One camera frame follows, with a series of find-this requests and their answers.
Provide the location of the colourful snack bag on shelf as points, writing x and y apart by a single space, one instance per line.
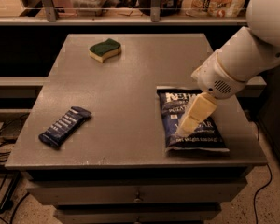
215 8

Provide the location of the metal shelf rail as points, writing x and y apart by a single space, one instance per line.
115 12

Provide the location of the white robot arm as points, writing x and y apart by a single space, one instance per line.
253 49

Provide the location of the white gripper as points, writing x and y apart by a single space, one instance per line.
212 77

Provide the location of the grey drawer cabinet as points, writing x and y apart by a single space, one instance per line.
114 168

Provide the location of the dark blue snack bar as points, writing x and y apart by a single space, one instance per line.
56 134

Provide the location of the clear plastic container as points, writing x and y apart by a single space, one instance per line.
88 7

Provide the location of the blue Kettle chip bag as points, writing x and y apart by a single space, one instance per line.
206 136

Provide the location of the green and yellow sponge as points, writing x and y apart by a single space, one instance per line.
104 50

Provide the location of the grey power adapter box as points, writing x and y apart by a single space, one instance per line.
11 130

